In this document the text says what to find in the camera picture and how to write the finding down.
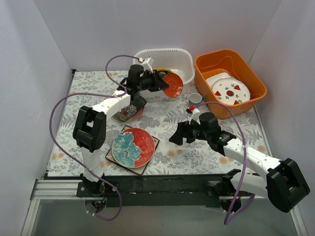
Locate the red and teal round plate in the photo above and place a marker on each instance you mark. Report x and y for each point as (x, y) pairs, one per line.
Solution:
(133, 147)

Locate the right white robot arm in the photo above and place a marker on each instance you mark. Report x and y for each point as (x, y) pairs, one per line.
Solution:
(265, 172)

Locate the yellow dotted scalloped plate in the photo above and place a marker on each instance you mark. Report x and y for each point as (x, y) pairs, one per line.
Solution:
(163, 71)

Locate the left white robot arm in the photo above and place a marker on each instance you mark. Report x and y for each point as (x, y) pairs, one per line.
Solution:
(90, 127)

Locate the watermelon pattern round plate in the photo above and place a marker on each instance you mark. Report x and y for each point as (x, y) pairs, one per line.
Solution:
(231, 91)

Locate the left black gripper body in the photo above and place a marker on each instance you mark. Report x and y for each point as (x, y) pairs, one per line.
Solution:
(154, 80)

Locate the white plastic bin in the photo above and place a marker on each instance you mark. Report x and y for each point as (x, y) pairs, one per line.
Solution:
(179, 61)

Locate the small grey white cup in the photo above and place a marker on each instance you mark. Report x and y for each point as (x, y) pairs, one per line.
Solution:
(194, 100)

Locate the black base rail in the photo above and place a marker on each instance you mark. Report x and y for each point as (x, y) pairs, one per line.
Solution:
(158, 190)

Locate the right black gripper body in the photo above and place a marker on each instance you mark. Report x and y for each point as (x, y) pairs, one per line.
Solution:
(185, 132)

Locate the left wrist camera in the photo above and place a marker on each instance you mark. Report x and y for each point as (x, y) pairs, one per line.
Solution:
(147, 64)

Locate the black floral square plate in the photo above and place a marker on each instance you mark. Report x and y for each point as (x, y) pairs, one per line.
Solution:
(129, 111)

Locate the white plate in orange bin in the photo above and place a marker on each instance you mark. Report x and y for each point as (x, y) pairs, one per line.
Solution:
(211, 80)

